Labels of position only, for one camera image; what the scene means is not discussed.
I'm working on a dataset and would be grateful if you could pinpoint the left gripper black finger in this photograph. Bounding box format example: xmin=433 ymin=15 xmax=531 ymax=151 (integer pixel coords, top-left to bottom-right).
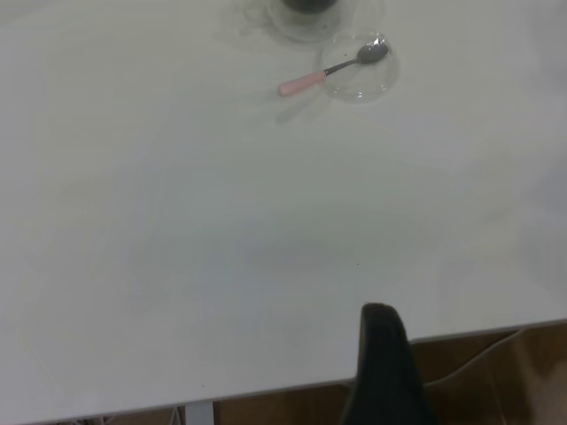
xmin=339 ymin=302 xmax=442 ymax=425

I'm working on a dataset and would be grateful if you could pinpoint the pink-handled metal spoon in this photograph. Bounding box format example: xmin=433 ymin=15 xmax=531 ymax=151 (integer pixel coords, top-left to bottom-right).
xmin=277 ymin=42 xmax=392 ymax=97

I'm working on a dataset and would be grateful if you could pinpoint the clear round glass lid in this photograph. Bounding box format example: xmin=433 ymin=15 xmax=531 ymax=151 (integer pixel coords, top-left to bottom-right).
xmin=313 ymin=28 xmax=402 ymax=105

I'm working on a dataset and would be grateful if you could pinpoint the white table leg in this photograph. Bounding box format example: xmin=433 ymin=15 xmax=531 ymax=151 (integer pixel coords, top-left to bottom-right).
xmin=184 ymin=398 xmax=217 ymax=425

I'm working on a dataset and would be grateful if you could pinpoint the clear double-wall glass cup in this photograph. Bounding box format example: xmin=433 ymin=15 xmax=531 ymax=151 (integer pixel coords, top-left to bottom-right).
xmin=241 ymin=0 xmax=386 ymax=45

